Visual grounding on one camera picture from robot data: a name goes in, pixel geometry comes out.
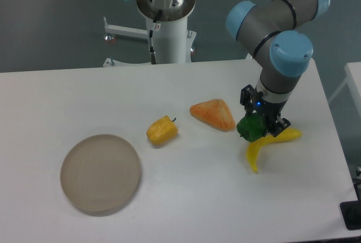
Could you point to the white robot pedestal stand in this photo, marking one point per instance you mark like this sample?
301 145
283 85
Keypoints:
169 39

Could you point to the yellow toy banana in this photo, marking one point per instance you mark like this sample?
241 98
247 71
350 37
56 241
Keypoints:
254 148

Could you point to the black device at table edge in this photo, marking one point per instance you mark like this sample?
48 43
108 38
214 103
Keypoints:
351 214

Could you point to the white side table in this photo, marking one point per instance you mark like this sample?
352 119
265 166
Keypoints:
352 80

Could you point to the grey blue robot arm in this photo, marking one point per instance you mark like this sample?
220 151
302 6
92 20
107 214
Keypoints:
269 35

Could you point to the beige round plate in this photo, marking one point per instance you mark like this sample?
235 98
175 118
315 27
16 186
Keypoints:
100 174

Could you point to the yellow toy pepper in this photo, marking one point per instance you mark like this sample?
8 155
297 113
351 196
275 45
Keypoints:
161 131

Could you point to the green toy pepper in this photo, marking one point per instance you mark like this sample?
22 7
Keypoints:
251 127

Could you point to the orange toy fruit slice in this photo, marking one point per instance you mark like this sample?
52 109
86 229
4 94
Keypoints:
215 113

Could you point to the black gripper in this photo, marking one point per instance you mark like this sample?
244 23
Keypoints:
265 107

